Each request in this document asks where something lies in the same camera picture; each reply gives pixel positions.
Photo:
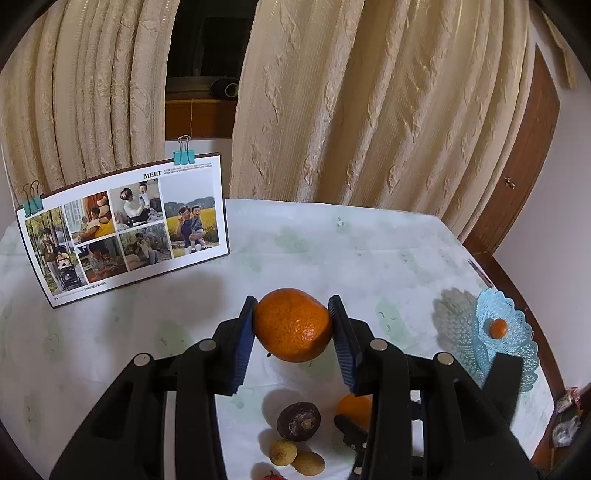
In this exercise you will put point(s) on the blue plastic fruit plate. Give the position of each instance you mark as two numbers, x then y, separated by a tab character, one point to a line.
517	332

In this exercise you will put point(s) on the brown longan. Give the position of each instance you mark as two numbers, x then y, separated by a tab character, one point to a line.
282	452
309	463

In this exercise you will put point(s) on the red cherry tomato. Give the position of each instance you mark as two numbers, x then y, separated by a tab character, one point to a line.
273	476

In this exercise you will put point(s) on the small orange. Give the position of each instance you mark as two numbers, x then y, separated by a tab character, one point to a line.
498	328
354	408

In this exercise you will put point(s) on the dark thin pen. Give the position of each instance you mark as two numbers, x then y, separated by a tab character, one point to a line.
479	273

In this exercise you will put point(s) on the photo collage board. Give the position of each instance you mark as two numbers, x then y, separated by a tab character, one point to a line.
124	230

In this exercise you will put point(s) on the wide cream curtain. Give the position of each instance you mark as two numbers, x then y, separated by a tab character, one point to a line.
369	115

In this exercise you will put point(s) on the red white packet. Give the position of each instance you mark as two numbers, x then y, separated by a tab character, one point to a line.
568	400

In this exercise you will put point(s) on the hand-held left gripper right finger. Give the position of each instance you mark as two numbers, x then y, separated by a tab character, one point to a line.
344	350

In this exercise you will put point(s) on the dark window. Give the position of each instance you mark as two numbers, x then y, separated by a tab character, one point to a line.
207	41

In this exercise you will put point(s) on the narrow cream curtain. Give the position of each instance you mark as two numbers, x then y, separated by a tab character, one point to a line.
92	92

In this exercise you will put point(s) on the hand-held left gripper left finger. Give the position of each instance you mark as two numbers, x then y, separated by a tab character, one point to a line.
244	341

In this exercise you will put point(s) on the clear plastic wrapper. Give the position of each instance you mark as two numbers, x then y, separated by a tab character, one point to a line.
565	431

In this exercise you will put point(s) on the black round object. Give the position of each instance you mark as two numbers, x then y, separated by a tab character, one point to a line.
225	88

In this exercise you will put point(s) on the teal binder clip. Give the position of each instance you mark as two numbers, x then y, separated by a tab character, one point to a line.
183	154
36	201
27	207

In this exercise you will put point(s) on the dark purple passion fruit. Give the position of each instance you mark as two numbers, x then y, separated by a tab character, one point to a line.
298	421

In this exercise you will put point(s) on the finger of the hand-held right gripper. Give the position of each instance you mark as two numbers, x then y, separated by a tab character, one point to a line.
352	434

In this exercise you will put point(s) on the brown wooden door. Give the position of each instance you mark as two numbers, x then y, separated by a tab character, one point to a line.
521	161

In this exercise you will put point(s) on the large orange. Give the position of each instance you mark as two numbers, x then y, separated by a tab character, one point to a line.
291	323

